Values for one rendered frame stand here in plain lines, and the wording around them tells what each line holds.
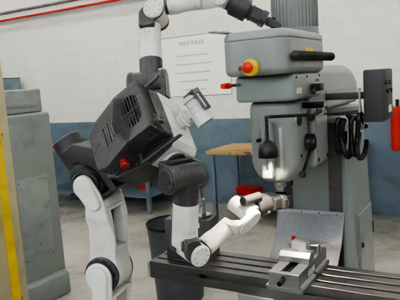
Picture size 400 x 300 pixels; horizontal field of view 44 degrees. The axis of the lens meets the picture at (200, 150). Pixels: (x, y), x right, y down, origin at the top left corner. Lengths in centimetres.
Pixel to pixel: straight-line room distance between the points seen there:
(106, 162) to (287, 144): 68
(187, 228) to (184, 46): 560
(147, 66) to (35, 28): 723
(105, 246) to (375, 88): 122
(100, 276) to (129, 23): 606
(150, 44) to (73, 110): 664
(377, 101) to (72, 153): 120
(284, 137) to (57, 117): 713
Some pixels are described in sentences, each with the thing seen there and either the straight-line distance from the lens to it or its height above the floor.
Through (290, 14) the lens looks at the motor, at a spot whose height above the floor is 197.
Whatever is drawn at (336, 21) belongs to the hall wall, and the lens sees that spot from 631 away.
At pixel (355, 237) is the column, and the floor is 96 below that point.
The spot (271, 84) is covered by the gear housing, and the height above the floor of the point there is 169.
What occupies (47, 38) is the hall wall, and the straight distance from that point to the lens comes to 888.
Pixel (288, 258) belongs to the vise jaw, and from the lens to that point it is 204.
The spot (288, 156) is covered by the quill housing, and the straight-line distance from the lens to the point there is 194.
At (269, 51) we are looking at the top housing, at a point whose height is 181.
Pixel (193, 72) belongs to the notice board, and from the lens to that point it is 707.
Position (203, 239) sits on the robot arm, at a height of 117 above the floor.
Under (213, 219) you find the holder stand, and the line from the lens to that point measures 228.
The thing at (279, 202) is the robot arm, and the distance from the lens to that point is 199.
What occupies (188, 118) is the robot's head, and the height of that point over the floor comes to 160.
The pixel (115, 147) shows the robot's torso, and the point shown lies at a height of 152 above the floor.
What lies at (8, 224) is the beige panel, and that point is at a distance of 318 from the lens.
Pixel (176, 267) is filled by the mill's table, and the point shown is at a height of 91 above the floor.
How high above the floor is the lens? 172
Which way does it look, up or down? 8 degrees down
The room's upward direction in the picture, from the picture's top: 4 degrees counter-clockwise
